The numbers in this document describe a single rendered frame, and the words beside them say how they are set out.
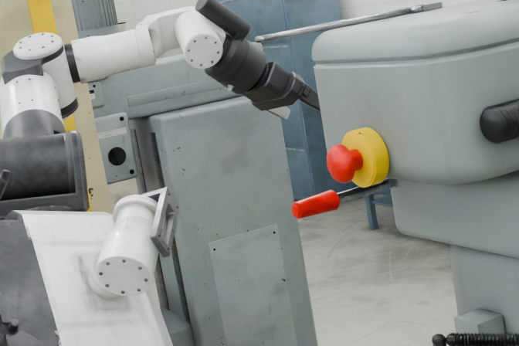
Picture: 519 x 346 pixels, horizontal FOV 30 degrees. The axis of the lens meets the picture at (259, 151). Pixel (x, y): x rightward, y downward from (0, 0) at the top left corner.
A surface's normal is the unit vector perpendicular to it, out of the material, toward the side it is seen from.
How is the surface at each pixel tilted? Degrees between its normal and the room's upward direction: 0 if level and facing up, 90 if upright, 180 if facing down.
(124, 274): 118
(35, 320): 48
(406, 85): 90
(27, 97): 23
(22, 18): 90
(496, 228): 90
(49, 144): 35
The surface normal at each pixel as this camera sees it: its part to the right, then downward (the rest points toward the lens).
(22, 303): 0.46, -0.67
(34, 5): 0.49, 0.06
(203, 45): 0.24, 0.51
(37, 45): -0.12, -0.83
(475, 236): -0.86, 0.22
